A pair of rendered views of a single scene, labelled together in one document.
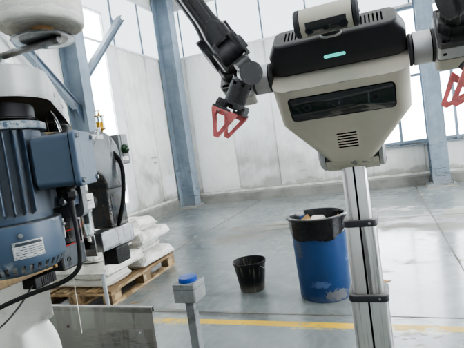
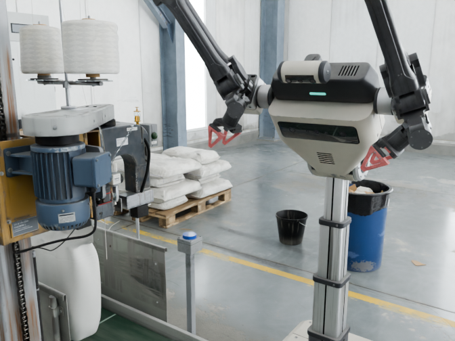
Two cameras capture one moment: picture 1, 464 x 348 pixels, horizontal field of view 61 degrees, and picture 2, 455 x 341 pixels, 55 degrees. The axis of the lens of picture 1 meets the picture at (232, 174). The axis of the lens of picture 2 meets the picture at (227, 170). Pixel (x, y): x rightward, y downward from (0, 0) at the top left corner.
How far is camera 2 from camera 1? 0.66 m
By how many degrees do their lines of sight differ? 17
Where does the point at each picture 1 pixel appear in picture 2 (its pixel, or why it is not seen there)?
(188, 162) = not seen: hidden behind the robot
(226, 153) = not seen: hidden behind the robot
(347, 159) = (327, 172)
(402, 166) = not seen: outside the picture
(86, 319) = (122, 244)
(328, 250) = (361, 224)
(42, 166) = (77, 174)
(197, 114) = (292, 42)
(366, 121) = (338, 149)
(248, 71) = (233, 108)
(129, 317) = (149, 252)
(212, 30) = (214, 70)
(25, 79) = (72, 124)
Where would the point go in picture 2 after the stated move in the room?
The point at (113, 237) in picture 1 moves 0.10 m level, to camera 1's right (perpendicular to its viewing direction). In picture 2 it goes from (135, 200) to (159, 201)
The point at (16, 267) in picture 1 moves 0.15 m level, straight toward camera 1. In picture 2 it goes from (59, 226) to (55, 245)
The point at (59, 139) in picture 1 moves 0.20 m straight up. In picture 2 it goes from (87, 162) to (82, 88)
